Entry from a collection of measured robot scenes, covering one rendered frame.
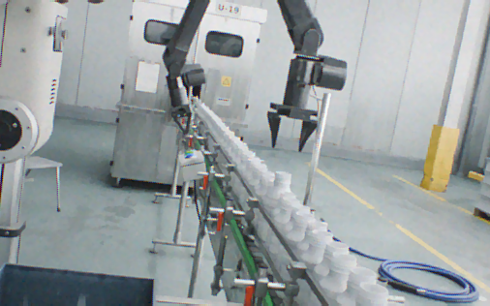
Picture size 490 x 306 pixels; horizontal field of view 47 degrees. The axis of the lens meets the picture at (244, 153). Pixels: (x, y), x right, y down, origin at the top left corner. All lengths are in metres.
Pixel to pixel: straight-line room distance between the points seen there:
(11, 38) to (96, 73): 10.20
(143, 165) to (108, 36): 5.78
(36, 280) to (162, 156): 4.88
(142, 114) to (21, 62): 4.68
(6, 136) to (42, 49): 0.22
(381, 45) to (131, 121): 7.42
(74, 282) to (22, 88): 0.46
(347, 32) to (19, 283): 11.19
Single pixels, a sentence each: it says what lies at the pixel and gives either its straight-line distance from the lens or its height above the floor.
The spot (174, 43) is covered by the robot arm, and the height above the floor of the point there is 1.46.
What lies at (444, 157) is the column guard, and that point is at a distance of 10.14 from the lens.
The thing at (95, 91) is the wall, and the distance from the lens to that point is 11.60.
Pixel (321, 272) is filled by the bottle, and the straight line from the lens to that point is 0.92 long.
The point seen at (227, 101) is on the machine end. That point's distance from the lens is 6.06.
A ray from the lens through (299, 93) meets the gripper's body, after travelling 1.26.
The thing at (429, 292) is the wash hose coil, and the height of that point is 0.05.
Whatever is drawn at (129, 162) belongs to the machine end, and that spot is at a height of 0.30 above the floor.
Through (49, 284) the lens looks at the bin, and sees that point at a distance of 1.27.
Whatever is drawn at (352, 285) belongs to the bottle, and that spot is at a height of 1.15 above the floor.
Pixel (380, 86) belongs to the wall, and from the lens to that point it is 12.40.
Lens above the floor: 1.41
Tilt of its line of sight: 8 degrees down
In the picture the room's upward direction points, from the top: 10 degrees clockwise
